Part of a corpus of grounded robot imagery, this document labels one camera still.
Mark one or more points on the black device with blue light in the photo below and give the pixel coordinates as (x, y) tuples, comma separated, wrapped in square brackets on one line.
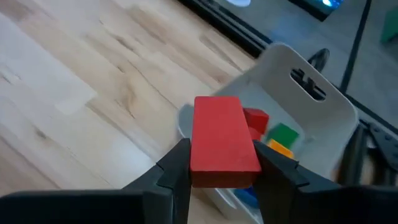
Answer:
[(314, 9)]

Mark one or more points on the red rectangular wooden block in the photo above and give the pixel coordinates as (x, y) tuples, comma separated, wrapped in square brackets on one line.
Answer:
[(222, 140)]

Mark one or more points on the green object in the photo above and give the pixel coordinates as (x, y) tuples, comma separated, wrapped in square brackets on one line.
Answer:
[(390, 26)]

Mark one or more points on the white plastic bin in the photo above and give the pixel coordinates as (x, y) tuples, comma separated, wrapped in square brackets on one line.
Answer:
[(323, 130)]

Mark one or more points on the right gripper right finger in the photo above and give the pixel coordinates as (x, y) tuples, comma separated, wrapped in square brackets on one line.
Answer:
[(276, 186)]

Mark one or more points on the orange block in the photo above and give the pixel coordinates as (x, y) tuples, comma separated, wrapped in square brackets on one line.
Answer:
[(280, 148)]

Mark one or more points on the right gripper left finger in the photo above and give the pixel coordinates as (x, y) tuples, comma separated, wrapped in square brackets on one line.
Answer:
[(177, 174)]

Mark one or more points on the small blue block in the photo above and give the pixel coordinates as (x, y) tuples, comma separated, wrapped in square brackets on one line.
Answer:
[(247, 197)]

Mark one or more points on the green block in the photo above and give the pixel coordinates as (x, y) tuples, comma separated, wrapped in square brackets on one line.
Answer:
[(283, 135)]

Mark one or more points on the small red block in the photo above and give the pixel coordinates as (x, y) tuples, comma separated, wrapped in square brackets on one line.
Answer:
[(256, 119), (255, 134)]

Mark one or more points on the black clamp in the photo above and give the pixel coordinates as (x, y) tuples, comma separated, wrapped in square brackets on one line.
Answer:
[(326, 56)]

